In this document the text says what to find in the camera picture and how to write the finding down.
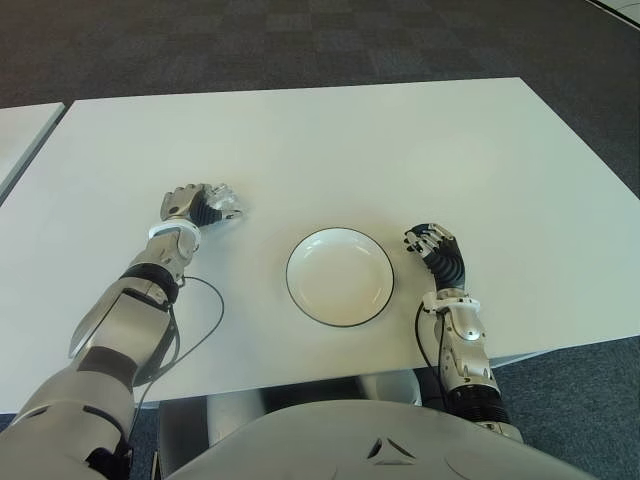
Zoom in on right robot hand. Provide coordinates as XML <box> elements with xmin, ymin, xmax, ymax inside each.
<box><xmin>402</xmin><ymin>222</ymin><xmax>469</xmax><ymax>292</ymax></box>

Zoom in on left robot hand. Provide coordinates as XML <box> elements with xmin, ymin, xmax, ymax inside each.
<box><xmin>159</xmin><ymin>183</ymin><xmax>245</xmax><ymax>232</ymax></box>

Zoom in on clear water bottle blue cap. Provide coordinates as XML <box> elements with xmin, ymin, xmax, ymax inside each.
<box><xmin>206</xmin><ymin>183</ymin><xmax>250</xmax><ymax>221</ymax></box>

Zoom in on white plate black rim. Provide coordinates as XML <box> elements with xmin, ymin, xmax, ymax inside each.
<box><xmin>285</xmin><ymin>227</ymin><xmax>396</xmax><ymax>330</ymax></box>

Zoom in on white table leg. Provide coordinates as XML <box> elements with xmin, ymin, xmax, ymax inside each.
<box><xmin>206</xmin><ymin>387</ymin><xmax>267</xmax><ymax>447</ymax></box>
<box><xmin>355</xmin><ymin>372</ymin><xmax>424</xmax><ymax>407</ymax></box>

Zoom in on neighbouring white table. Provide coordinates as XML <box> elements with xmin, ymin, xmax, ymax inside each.
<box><xmin>0</xmin><ymin>102</ymin><xmax>68</xmax><ymax>202</ymax></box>

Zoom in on grey robot torso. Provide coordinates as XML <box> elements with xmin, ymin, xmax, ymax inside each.
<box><xmin>167</xmin><ymin>398</ymin><xmax>601</xmax><ymax>480</ymax></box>

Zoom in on white floor platform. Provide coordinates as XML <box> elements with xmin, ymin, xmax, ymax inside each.
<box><xmin>584</xmin><ymin>0</ymin><xmax>640</xmax><ymax>21</ymax></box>

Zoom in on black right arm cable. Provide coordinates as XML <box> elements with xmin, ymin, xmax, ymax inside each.
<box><xmin>414</xmin><ymin>303</ymin><xmax>452</xmax><ymax>404</ymax></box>

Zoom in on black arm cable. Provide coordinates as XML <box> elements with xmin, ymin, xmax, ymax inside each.
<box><xmin>414</xmin><ymin>303</ymin><xmax>452</xmax><ymax>404</ymax></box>
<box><xmin>130</xmin><ymin>276</ymin><xmax>225</xmax><ymax>419</ymax></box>

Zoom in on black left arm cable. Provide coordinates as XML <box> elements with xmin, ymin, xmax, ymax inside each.
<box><xmin>130</xmin><ymin>276</ymin><xmax>225</xmax><ymax>419</ymax></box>

